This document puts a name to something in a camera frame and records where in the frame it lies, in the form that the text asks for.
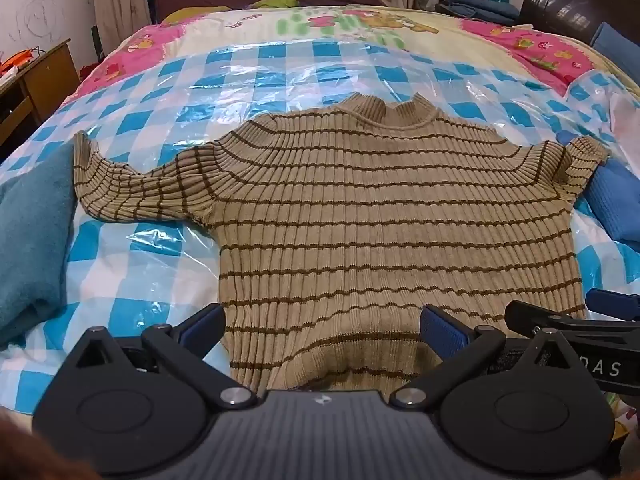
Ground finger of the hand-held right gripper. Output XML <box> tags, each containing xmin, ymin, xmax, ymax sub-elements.
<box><xmin>504</xmin><ymin>301</ymin><xmax>640</xmax><ymax>342</ymax></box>
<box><xmin>585</xmin><ymin>288</ymin><xmax>640</xmax><ymax>322</ymax></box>

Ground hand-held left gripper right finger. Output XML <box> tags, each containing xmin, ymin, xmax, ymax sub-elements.
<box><xmin>390</xmin><ymin>305</ymin><xmax>582</xmax><ymax>409</ymax></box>

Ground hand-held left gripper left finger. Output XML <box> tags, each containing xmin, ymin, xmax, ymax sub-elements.
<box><xmin>66</xmin><ymin>304</ymin><xmax>257</xmax><ymax>409</ymax></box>

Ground beige brown-striped ribbed sweater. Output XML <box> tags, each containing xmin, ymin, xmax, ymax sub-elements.
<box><xmin>72</xmin><ymin>92</ymin><xmax>611</xmax><ymax>396</ymax></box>

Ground folded blue clothes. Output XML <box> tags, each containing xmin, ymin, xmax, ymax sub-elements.
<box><xmin>435</xmin><ymin>0</ymin><xmax>523</xmax><ymax>26</ymax></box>

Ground blue knit garment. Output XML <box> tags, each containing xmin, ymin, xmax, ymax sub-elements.
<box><xmin>557</xmin><ymin>130</ymin><xmax>640</xmax><ymax>256</ymax></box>

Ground white cloth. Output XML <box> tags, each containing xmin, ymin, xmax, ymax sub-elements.
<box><xmin>607</xmin><ymin>90</ymin><xmax>640</xmax><ymax>161</ymax></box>

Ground teal towel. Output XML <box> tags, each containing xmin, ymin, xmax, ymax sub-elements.
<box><xmin>0</xmin><ymin>142</ymin><xmax>78</xmax><ymax>351</ymax></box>

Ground blue pillow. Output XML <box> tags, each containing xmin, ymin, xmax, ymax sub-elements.
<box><xmin>590</xmin><ymin>21</ymin><xmax>640</xmax><ymax>66</ymax></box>

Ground blue checkered plastic sheet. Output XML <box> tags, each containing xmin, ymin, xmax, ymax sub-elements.
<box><xmin>0</xmin><ymin>40</ymin><xmax>640</xmax><ymax>416</ymax></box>

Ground wooden desk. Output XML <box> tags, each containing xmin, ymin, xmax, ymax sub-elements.
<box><xmin>0</xmin><ymin>40</ymin><xmax>81</xmax><ymax>161</ymax></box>

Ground yellow-green pillow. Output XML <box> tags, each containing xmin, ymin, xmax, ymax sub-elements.
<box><xmin>162</xmin><ymin>0</ymin><xmax>301</xmax><ymax>25</ymax></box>

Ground cartoon printed bed quilt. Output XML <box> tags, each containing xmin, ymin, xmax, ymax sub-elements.
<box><xmin>60</xmin><ymin>4</ymin><xmax>640</xmax><ymax>441</ymax></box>

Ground orange tool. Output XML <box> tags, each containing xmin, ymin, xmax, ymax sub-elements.
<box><xmin>0</xmin><ymin>47</ymin><xmax>43</xmax><ymax>78</ymax></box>

